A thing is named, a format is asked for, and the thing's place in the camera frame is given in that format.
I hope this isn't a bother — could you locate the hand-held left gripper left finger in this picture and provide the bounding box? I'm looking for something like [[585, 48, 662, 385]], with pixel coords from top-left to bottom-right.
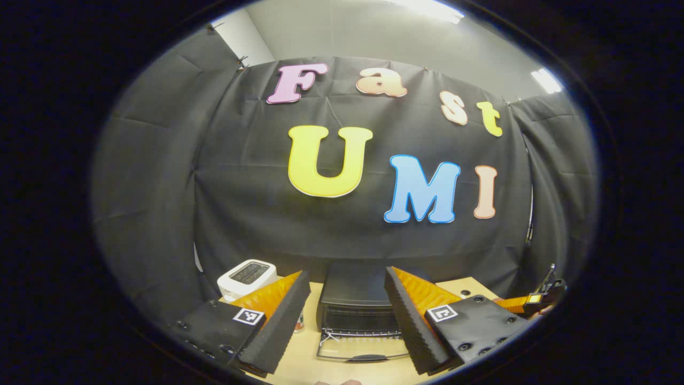
[[168, 270, 312, 375]]

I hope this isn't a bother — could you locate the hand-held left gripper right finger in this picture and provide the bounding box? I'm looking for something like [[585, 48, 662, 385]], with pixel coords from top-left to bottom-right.
[[384, 266, 532, 375]]

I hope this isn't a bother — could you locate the black electric oven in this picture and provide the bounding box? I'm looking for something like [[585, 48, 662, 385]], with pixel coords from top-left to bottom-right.
[[315, 262, 428, 364]]

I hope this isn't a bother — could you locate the white toaster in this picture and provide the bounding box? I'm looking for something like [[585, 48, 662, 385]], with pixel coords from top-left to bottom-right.
[[216, 259, 278, 303]]

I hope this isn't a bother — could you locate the black backdrop cloth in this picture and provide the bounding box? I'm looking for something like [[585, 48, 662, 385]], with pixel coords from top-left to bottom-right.
[[91, 27, 599, 321]]

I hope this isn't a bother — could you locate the small ceiling light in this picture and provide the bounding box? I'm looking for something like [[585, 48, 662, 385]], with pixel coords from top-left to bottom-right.
[[531, 68, 563, 94]]

